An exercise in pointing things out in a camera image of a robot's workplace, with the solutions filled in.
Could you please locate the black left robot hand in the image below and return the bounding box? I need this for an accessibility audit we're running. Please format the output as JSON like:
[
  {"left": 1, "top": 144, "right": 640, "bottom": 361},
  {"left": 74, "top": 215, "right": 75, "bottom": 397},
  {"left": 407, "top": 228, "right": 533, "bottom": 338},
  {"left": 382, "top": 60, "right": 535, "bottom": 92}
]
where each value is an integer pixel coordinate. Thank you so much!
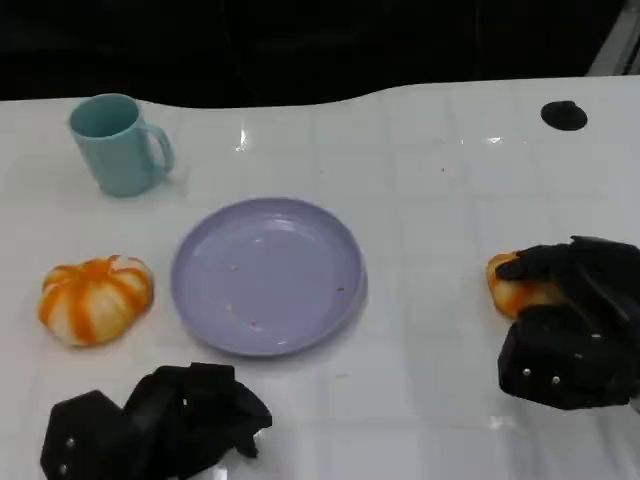
[{"left": 39, "top": 362, "right": 274, "bottom": 480}]

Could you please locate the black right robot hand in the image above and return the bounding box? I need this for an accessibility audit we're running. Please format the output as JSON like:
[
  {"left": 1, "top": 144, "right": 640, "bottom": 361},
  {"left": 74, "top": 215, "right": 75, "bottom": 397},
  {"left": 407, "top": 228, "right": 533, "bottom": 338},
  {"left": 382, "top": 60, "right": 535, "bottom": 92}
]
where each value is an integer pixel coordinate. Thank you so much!
[{"left": 494, "top": 234, "right": 640, "bottom": 412}]

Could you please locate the orange and white bread roll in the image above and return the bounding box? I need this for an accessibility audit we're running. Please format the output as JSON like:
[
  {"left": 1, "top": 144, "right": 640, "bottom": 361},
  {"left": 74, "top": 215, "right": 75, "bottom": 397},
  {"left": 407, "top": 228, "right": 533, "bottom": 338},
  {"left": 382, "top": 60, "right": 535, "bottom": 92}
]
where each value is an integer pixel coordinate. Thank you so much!
[
  {"left": 485, "top": 251, "right": 569, "bottom": 320},
  {"left": 37, "top": 254, "right": 155, "bottom": 349}
]

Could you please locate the lilac plate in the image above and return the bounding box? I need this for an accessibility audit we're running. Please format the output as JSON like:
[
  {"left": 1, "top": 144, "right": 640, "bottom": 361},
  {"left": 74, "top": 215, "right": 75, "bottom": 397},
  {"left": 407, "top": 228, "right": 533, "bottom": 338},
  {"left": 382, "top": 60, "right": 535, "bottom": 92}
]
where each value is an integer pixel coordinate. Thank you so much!
[{"left": 169, "top": 197, "right": 369, "bottom": 359}]

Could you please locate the black table grommet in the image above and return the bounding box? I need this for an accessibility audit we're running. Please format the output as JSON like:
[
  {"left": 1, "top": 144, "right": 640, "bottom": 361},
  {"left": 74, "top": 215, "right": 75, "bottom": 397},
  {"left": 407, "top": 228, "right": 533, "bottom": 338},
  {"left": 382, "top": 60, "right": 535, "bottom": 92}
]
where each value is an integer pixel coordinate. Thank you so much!
[{"left": 539, "top": 100, "right": 589, "bottom": 133}]

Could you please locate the pale green mug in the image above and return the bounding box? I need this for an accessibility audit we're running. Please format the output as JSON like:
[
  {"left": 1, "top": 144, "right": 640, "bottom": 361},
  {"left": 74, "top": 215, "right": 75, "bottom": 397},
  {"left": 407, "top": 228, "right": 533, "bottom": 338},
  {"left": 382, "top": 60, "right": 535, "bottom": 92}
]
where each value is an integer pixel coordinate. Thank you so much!
[{"left": 68, "top": 93, "right": 176, "bottom": 199}]

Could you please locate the black backdrop cloth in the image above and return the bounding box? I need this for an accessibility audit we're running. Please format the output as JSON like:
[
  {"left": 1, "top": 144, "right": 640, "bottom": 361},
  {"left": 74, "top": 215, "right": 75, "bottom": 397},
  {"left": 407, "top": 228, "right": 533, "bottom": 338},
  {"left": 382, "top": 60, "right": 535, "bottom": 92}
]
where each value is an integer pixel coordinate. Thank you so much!
[{"left": 0, "top": 0, "right": 640, "bottom": 110}]

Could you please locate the white metal frame post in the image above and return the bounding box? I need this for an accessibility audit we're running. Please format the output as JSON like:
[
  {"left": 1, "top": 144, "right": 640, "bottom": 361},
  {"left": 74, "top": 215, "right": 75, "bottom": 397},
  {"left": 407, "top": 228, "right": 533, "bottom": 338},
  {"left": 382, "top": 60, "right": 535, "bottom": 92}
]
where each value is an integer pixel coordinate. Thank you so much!
[{"left": 587, "top": 0, "right": 640, "bottom": 76}]

